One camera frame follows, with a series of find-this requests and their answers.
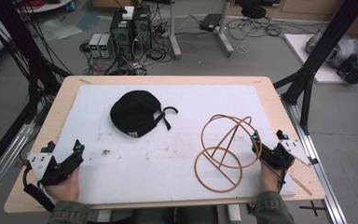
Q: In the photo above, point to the black computer tower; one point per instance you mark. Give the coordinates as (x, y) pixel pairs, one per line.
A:
(121, 34)
(143, 28)

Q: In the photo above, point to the clear plastic sheet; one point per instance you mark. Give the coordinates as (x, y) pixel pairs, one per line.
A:
(65, 26)

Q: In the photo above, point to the thin wooden stick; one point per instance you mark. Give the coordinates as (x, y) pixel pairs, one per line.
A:
(301, 185)

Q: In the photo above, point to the black stool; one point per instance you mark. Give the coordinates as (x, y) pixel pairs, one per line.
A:
(253, 11)

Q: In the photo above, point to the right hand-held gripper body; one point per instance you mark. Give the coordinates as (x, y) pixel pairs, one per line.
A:
(276, 157)

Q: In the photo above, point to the grey power supply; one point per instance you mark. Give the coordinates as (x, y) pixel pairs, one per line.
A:
(94, 45)
(106, 46)

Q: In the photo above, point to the flat black box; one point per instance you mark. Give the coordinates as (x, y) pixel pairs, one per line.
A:
(210, 21)

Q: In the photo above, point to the black device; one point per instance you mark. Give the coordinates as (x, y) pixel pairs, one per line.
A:
(352, 71)

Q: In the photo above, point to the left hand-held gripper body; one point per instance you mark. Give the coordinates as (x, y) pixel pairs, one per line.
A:
(59, 171)

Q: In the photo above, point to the person's right hand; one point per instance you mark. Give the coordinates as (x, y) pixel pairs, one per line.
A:
(268, 179)

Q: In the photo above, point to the black cap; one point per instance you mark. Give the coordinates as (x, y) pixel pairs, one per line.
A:
(133, 112)

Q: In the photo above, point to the white foam board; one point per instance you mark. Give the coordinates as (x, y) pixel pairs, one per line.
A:
(167, 155)

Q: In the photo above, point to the white desk frame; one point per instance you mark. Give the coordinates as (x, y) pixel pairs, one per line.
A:
(174, 37)

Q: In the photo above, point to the grey robot shell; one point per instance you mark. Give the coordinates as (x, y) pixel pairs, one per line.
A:
(345, 51)

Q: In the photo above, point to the white box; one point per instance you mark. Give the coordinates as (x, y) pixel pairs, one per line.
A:
(128, 13)

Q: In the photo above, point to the white round table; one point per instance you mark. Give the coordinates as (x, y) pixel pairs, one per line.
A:
(43, 6)

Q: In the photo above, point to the white floor board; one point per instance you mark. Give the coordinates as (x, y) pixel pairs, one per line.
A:
(298, 46)

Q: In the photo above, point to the black metal frame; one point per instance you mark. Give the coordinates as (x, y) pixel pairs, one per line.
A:
(323, 46)
(21, 46)

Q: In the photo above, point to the aluminium rail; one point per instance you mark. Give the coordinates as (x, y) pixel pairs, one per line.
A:
(3, 161)
(320, 174)

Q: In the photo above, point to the wooden table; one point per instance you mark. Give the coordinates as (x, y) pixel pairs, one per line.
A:
(279, 102)

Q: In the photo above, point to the person's left hand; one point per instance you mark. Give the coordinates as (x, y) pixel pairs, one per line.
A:
(63, 186)

